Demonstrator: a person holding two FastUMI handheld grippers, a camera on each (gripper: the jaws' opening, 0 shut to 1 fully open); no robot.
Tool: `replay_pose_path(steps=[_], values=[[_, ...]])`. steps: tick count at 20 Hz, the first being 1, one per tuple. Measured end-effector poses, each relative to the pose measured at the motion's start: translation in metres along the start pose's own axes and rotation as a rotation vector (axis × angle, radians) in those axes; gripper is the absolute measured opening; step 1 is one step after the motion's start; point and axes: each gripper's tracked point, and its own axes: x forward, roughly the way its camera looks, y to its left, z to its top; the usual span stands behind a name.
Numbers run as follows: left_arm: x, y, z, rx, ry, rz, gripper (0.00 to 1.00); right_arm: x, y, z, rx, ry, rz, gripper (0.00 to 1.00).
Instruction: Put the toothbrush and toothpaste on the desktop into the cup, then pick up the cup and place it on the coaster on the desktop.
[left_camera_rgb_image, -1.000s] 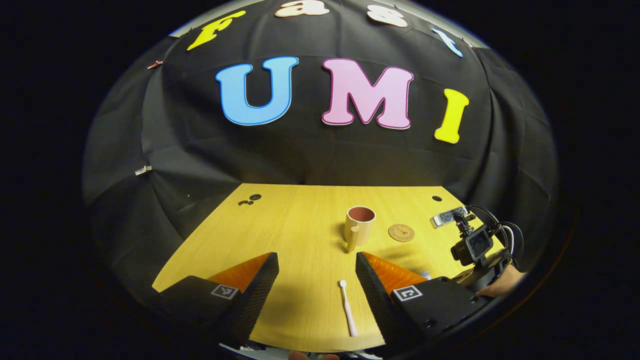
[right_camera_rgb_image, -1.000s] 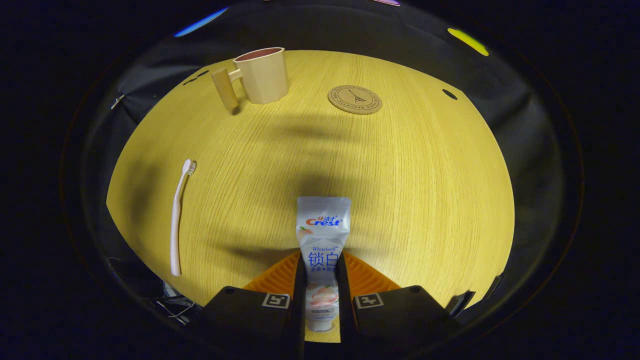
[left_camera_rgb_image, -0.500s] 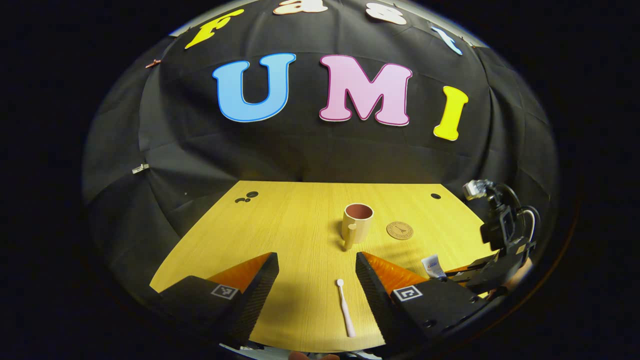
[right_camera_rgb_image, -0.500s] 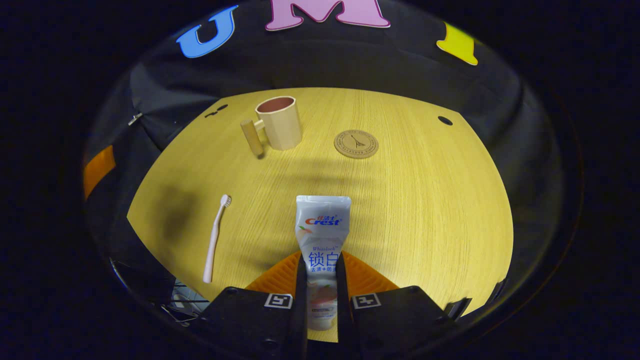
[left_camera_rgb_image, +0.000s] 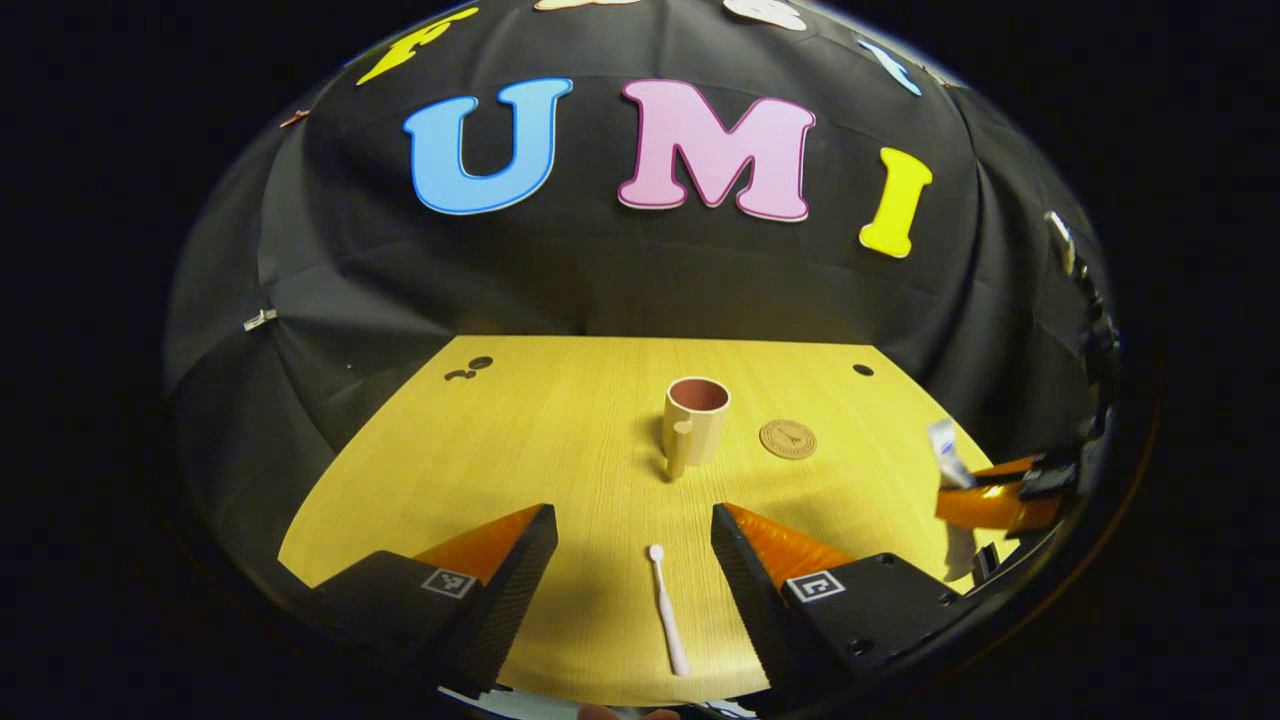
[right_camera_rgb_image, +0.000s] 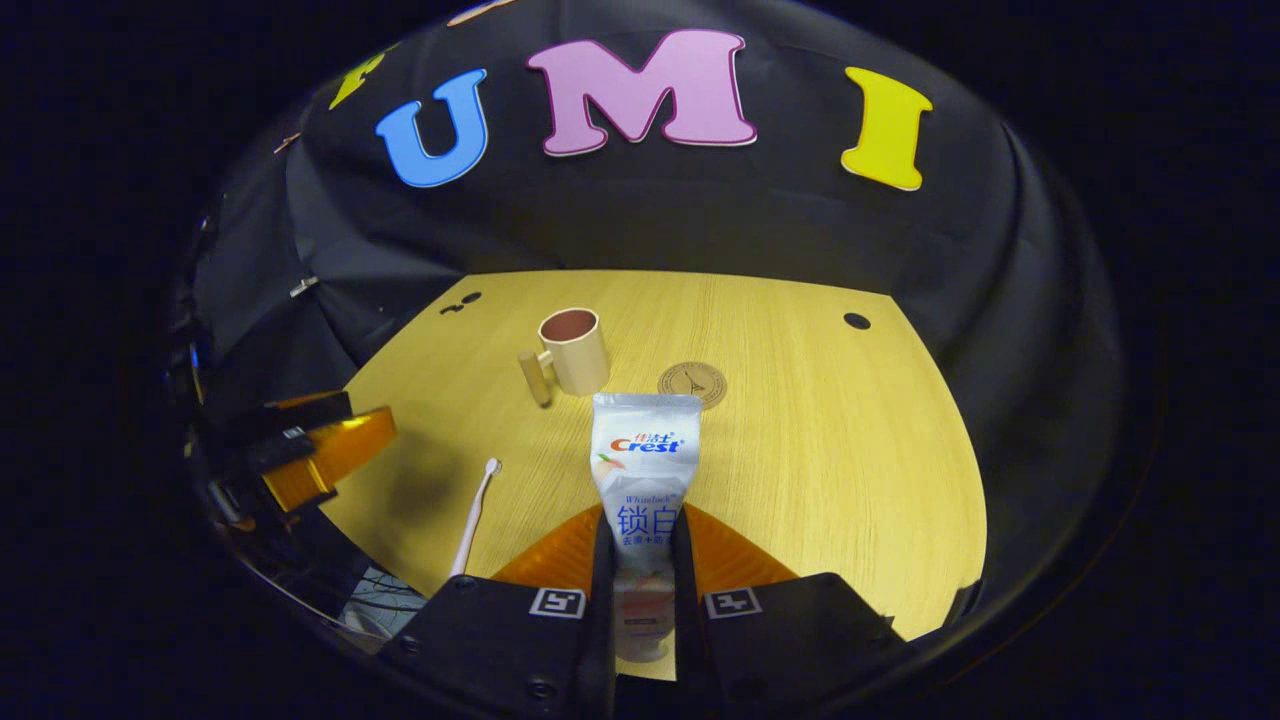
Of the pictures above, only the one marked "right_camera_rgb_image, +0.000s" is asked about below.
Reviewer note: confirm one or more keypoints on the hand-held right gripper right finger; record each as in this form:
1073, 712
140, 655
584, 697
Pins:
688, 620

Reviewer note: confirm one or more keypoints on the silver cloth clip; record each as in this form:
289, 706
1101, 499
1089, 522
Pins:
303, 287

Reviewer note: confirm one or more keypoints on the wooden desktop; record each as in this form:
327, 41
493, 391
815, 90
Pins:
800, 450

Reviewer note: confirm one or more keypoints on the black backdrop cloth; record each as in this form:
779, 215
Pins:
700, 220

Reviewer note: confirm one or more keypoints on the white toothpaste tube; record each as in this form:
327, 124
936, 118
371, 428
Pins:
645, 450

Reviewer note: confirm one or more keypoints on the pink cloth clip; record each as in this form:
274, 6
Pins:
288, 143

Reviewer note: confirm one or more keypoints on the white toothbrush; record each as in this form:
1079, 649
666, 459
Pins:
470, 530

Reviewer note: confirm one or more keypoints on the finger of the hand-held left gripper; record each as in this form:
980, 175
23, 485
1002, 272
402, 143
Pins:
310, 408
340, 450

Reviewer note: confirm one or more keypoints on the round cork coaster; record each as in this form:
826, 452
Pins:
692, 385

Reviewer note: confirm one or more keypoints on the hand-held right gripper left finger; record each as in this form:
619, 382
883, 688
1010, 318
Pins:
600, 620

